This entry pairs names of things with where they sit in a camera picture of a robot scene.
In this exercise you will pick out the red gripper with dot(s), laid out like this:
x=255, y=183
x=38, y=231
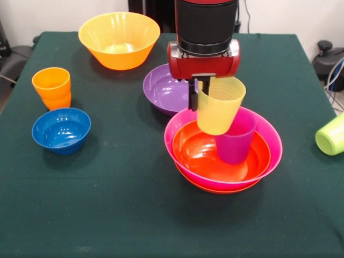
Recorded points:
x=204, y=67

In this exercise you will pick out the yellow plastic cup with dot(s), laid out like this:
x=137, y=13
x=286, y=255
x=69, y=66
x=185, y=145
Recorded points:
x=220, y=113

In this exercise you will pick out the purple plastic bowl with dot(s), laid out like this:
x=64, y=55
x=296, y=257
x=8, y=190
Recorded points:
x=158, y=91

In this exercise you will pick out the red plastic bowl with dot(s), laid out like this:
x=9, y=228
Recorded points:
x=215, y=190
x=193, y=153

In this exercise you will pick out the purple plastic cup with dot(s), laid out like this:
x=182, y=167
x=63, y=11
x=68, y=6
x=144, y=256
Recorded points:
x=235, y=147

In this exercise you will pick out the large pink plastic bowl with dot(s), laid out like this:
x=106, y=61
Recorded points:
x=274, y=139

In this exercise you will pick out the large orange plastic bowl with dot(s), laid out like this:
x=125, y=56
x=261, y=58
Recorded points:
x=119, y=37

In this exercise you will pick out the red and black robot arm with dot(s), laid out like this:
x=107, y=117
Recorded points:
x=204, y=24

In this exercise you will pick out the lime green plastic cup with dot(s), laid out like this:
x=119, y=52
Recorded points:
x=330, y=139

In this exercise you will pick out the orange plastic cup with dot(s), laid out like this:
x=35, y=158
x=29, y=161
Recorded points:
x=51, y=80
x=57, y=103

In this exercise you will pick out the dark green table cloth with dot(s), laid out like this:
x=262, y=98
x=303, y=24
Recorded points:
x=107, y=201

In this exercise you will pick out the small blue plastic bowl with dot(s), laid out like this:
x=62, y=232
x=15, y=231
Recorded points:
x=60, y=131

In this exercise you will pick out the black device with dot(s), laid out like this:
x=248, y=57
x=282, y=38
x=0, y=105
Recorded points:
x=4, y=43

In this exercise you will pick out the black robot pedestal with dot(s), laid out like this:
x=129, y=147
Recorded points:
x=156, y=10

